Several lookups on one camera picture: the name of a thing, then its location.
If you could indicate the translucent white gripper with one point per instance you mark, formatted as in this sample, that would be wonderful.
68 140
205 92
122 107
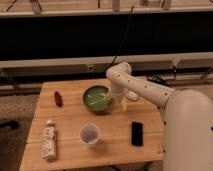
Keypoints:
119 97

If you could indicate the green ceramic bowl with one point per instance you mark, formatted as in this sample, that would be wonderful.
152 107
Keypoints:
97 98

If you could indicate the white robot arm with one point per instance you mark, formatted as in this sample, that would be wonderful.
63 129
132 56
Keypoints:
187 117

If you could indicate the black rectangular block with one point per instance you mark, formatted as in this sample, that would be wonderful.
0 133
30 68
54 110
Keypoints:
137 134

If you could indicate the clear plastic cup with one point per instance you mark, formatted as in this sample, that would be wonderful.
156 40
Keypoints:
90 134

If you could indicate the small dark red object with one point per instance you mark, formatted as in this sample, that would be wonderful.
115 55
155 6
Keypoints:
58 99

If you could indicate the white labelled plastic bottle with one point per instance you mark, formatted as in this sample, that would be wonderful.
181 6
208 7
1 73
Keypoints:
48 141

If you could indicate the black object on floor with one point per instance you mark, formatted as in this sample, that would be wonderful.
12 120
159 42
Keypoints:
11 123

